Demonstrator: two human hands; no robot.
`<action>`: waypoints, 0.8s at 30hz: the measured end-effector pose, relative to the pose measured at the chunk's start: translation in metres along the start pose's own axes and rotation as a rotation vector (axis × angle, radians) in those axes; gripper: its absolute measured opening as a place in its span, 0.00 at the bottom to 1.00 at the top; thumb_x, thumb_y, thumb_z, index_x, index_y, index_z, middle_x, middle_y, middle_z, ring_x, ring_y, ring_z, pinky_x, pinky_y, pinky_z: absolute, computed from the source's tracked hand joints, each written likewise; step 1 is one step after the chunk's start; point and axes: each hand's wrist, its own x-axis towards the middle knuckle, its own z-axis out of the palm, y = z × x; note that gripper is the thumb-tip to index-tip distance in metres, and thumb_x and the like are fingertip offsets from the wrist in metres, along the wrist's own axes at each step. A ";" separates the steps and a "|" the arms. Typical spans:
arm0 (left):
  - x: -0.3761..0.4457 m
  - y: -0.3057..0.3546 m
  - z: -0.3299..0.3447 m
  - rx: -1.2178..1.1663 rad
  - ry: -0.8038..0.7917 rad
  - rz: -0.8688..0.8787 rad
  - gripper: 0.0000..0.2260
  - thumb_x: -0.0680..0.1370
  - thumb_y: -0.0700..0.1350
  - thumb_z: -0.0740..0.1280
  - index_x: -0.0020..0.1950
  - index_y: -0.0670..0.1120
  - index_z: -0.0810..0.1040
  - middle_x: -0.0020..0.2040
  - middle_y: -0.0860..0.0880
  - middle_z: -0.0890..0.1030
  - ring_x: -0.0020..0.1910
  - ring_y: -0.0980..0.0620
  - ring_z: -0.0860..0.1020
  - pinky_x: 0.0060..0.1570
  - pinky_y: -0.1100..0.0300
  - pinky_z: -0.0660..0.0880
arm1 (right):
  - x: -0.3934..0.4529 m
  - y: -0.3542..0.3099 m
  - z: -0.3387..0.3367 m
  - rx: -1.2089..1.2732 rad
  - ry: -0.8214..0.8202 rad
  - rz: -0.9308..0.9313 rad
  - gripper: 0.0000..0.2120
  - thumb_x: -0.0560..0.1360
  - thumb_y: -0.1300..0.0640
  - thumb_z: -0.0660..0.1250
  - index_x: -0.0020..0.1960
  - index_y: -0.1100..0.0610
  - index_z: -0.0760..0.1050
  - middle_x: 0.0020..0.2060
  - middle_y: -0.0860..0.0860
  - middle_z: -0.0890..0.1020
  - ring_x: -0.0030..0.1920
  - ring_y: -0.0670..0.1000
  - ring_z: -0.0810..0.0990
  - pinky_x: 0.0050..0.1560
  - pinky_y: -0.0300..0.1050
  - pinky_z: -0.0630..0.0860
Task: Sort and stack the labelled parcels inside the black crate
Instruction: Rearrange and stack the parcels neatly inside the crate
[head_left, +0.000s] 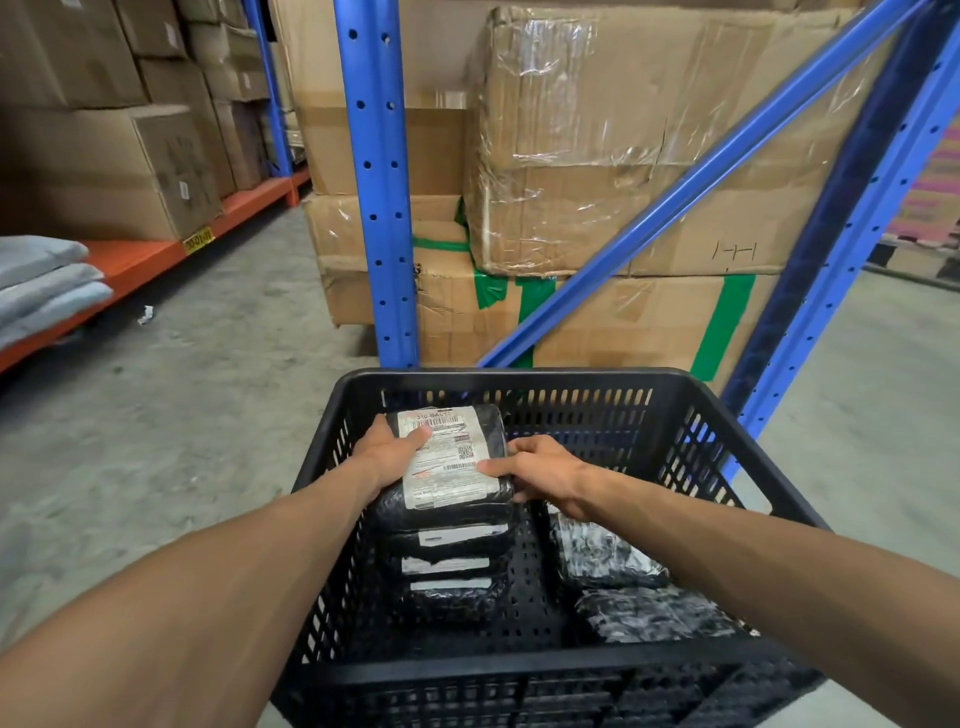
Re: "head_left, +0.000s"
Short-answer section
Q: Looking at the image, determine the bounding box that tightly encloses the person's left hand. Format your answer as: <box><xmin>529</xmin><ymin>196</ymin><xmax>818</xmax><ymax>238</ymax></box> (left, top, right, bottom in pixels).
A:
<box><xmin>351</xmin><ymin>416</ymin><xmax>434</xmax><ymax>502</ymax></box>

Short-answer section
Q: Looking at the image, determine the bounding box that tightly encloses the person's right hand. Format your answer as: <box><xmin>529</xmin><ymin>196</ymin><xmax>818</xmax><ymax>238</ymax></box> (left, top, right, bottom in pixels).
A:
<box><xmin>477</xmin><ymin>435</ymin><xmax>599</xmax><ymax>522</ymax></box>

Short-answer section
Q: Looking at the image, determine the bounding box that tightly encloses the black parcel with white label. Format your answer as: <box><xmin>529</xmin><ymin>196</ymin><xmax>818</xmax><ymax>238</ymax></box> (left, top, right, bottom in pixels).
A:
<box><xmin>382</xmin><ymin>517</ymin><xmax>516</xmax><ymax>560</ymax></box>
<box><xmin>372</xmin><ymin>405</ymin><xmax>516</xmax><ymax>530</ymax></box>
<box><xmin>405</xmin><ymin>574</ymin><xmax>511</xmax><ymax>627</ymax></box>
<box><xmin>396</xmin><ymin>553</ymin><xmax>513</xmax><ymax>580</ymax></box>

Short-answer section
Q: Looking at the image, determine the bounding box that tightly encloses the person's right forearm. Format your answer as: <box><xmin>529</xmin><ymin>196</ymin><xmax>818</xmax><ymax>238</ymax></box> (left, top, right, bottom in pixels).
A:
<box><xmin>579</xmin><ymin>468</ymin><xmax>960</xmax><ymax>728</ymax></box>

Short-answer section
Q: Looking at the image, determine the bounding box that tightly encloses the person's left forearm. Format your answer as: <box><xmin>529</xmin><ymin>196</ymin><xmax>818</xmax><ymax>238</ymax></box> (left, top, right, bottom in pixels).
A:
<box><xmin>0</xmin><ymin>459</ymin><xmax>380</xmax><ymax>728</ymax></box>

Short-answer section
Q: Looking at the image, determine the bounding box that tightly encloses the shiny black wrapped parcel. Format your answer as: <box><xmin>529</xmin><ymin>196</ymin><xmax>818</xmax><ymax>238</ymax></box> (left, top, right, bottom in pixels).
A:
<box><xmin>573</xmin><ymin>585</ymin><xmax>744</xmax><ymax>646</ymax></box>
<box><xmin>549</xmin><ymin>512</ymin><xmax>670</xmax><ymax>591</ymax></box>

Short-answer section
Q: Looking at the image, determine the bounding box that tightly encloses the green-taped cardboard box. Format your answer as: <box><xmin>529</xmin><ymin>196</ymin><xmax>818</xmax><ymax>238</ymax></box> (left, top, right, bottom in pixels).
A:
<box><xmin>414</xmin><ymin>238</ymin><xmax>783</xmax><ymax>395</ymax></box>

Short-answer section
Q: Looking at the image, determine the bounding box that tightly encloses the small crumpled cardboard box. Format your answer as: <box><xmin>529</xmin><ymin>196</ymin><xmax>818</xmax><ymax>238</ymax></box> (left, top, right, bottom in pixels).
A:
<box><xmin>303</xmin><ymin>193</ymin><xmax>472</xmax><ymax>328</ymax></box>

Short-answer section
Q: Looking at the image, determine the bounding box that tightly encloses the black plastic crate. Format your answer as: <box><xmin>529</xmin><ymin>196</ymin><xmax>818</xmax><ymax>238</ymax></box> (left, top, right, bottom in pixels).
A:
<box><xmin>271</xmin><ymin>367</ymin><xmax>831</xmax><ymax>728</ymax></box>

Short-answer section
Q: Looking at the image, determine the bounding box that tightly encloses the blue perforated rack upright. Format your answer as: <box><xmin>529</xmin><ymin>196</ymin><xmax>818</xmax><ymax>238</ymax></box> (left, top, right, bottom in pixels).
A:
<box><xmin>333</xmin><ymin>0</ymin><xmax>420</xmax><ymax>370</ymax></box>
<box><xmin>718</xmin><ymin>0</ymin><xmax>960</xmax><ymax>483</ymax></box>
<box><xmin>241</xmin><ymin>0</ymin><xmax>295</xmax><ymax>180</ymax></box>

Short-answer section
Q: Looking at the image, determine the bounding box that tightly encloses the blue diagonal rack brace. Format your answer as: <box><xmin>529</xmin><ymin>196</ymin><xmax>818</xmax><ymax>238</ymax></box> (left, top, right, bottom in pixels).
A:
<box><xmin>477</xmin><ymin>0</ymin><xmax>933</xmax><ymax>370</ymax></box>

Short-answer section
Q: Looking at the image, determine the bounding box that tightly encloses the orange rack shelf beam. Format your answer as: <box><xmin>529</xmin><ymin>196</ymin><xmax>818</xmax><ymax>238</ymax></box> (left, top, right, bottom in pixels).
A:
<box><xmin>0</xmin><ymin>165</ymin><xmax>312</xmax><ymax>376</ymax></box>

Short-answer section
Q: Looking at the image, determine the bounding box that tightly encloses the plastic-wrapped large cardboard box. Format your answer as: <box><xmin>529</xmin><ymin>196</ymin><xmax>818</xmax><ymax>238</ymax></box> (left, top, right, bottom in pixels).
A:
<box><xmin>463</xmin><ymin>6</ymin><xmax>895</xmax><ymax>280</ymax></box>

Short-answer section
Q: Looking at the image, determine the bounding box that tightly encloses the plain brown cardboard box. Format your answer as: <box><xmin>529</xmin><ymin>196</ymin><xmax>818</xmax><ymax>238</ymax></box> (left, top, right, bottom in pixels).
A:
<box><xmin>268</xmin><ymin>0</ymin><xmax>864</xmax><ymax>198</ymax></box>

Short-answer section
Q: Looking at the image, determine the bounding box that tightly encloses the large cardboard box with sticker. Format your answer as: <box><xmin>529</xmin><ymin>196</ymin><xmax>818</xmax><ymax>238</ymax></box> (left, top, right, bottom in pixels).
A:
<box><xmin>0</xmin><ymin>103</ymin><xmax>224</xmax><ymax>243</ymax></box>

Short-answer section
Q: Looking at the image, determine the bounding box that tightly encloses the wooden pallet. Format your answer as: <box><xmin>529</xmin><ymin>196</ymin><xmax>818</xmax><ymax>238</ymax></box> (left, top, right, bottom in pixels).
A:
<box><xmin>864</xmin><ymin>234</ymin><xmax>960</xmax><ymax>294</ymax></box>

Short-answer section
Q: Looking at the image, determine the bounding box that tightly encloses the stack of pink boxes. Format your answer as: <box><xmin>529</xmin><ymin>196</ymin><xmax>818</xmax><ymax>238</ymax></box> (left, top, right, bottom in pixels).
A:
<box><xmin>887</xmin><ymin>118</ymin><xmax>960</xmax><ymax>245</ymax></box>

